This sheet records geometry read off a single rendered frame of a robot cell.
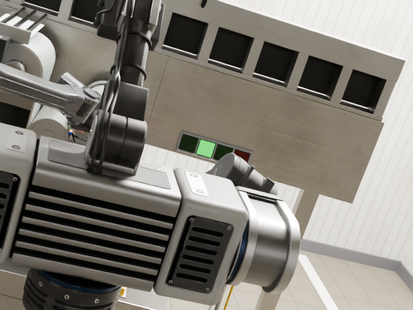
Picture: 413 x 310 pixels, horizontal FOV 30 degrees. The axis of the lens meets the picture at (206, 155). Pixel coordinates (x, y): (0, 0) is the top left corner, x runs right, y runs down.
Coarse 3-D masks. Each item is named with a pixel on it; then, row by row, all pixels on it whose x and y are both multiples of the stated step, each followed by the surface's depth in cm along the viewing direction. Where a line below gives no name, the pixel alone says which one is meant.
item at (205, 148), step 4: (200, 140) 250; (204, 140) 251; (200, 144) 251; (204, 144) 251; (208, 144) 251; (212, 144) 251; (200, 148) 251; (204, 148) 251; (208, 148) 251; (212, 148) 251; (200, 152) 252; (204, 152) 252; (208, 152) 252; (212, 152) 252; (208, 156) 252
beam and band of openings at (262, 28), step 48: (0, 0) 235; (48, 0) 243; (96, 0) 243; (192, 0) 237; (192, 48) 250; (240, 48) 250; (288, 48) 244; (336, 48) 244; (336, 96) 249; (384, 96) 250
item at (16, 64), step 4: (12, 60) 207; (16, 60) 207; (8, 64) 203; (12, 64) 203; (16, 64) 204; (20, 64) 206; (24, 64) 208; (16, 68) 203; (20, 68) 203; (24, 68) 206
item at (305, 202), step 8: (304, 192) 276; (296, 200) 282; (304, 200) 277; (312, 200) 277; (296, 208) 279; (304, 208) 278; (312, 208) 278; (296, 216) 278; (304, 216) 278; (304, 224) 279; (304, 232) 281; (264, 296) 288; (272, 296) 288; (256, 304) 295; (264, 304) 289; (272, 304) 289
